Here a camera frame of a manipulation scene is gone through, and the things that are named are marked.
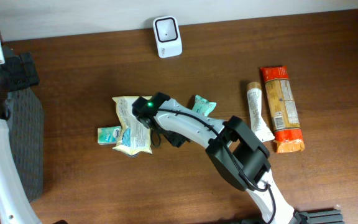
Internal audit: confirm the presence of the cream snack bag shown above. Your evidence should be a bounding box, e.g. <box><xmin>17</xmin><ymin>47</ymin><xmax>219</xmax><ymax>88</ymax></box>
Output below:
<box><xmin>112</xmin><ymin>96</ymin><xmax>152</xmax><ymax>157</ymax></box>

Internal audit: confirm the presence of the teal snack pouch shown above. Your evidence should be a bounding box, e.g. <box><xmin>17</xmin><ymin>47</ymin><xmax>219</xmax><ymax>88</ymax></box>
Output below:
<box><xmin>192</xmin><ymin>95</ymin><xmax>217</xmax><ymax>116</ymax></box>

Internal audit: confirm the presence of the small teal tissue pack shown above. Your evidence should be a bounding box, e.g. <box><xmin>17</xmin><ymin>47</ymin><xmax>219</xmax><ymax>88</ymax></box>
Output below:
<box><xmin>98</xmin><ymin>126</ymin><xmax>122</xmax><ymax>145</ymax></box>

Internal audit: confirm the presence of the white hair product tube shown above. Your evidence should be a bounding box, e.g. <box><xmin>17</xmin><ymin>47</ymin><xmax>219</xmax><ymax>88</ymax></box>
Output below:
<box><xmin>247</xmin><ymin>82</ymin><xmax>275</xmax><ymax>142</ymax></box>

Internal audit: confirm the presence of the orange pasta packet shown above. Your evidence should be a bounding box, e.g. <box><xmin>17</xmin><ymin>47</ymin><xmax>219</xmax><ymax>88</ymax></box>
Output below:
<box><xmin>260</xmin><ymin>66</ymin><xmax>305</xmax><ymax>153</ymax></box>

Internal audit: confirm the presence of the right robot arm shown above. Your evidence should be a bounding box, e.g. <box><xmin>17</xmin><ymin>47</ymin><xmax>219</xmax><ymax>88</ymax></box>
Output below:
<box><xmin>132</xmin><ymin>93</ymin><xmax>295</xmax><ymax>224</ymax></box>

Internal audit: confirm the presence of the white barcode scanner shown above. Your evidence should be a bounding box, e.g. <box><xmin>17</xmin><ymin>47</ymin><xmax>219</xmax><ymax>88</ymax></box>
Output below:
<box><xmin>152</xmin><ymin>16</ymin><xmax>183</xmax><ymax>58</ymax></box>

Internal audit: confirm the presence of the grey plastic mesh basket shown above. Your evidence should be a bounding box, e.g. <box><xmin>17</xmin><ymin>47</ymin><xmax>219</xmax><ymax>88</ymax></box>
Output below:
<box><xmin>7</xmin><ymin>88</ymin><xmax>44</xmax><ymax>202</ymax></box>

